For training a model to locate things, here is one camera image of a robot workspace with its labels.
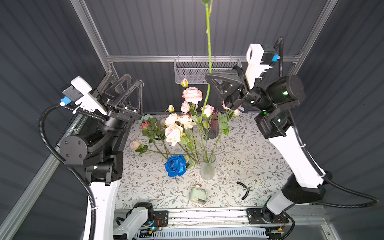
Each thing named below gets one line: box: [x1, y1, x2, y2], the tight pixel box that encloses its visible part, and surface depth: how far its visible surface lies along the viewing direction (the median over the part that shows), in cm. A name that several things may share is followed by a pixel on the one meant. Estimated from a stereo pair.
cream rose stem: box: [165, 124, 204, 163], surface depth 58 cm
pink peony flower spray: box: [180, 78, 208, 163], surface depth 62 cm
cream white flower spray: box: [165, 104, 205, 163], surface depth 65 cm
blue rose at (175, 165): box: [165, 154, 187, 178], surface depth 48 cm
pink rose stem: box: [200, 104, 214, 160], surface depth 65 cm
